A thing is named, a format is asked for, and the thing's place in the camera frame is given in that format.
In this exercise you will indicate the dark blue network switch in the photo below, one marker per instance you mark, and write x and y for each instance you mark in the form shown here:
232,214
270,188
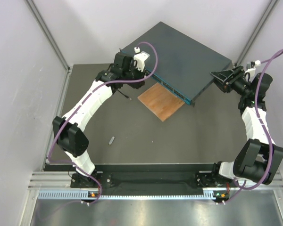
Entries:
180,63

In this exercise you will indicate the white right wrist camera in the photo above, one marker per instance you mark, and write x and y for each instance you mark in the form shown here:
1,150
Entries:
251,66

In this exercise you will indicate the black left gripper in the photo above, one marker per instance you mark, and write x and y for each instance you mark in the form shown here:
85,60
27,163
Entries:
137,85

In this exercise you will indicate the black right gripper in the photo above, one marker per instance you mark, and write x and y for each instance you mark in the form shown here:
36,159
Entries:
221,77

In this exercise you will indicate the wooden board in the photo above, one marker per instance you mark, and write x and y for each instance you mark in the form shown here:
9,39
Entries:
160,101

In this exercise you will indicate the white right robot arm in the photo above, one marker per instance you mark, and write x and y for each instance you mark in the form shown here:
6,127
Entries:
260,157

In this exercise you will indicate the grey slotted cable duct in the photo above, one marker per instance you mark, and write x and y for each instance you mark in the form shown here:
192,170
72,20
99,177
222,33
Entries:
72,194

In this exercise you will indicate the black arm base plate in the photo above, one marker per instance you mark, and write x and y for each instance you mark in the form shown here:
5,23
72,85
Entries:
181,178

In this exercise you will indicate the silver SFP module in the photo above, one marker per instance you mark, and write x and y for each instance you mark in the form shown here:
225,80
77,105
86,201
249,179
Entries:
111,140

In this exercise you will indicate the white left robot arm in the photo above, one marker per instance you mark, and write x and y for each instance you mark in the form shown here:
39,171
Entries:
69,129

